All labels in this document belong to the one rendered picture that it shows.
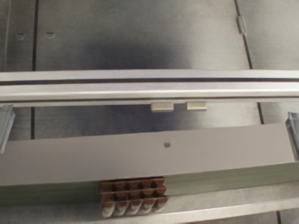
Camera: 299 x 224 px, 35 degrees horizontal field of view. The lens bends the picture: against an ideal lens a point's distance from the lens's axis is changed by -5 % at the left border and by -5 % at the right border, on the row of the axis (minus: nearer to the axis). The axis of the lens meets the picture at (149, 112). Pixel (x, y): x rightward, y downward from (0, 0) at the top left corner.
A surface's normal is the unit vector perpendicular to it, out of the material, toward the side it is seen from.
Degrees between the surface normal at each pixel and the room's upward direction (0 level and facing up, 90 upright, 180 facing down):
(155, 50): 90
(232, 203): 90
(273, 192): 90
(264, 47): 90
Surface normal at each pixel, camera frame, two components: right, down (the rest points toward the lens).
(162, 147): 0.14, -0.44
